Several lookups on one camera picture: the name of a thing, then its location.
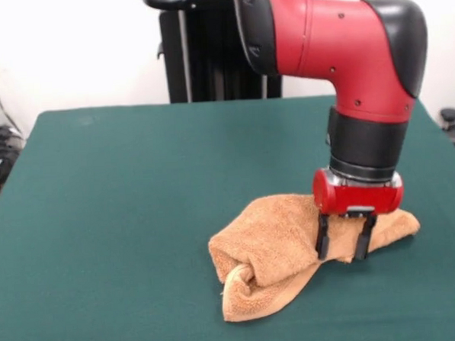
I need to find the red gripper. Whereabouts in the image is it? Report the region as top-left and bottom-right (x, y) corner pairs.
(311, 163), (409, 264)

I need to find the orange terry towel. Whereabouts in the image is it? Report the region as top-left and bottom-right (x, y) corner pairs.
(205, 185), (426, 324)

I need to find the dark green table cloth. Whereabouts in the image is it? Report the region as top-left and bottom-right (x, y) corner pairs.
(0, 88), (455, 341)

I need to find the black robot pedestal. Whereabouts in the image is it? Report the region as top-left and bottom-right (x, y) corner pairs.
(153, 2), (286, 105)

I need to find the black cable bundle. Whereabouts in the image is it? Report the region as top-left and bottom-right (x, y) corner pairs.
(0, 123), (27, 198)

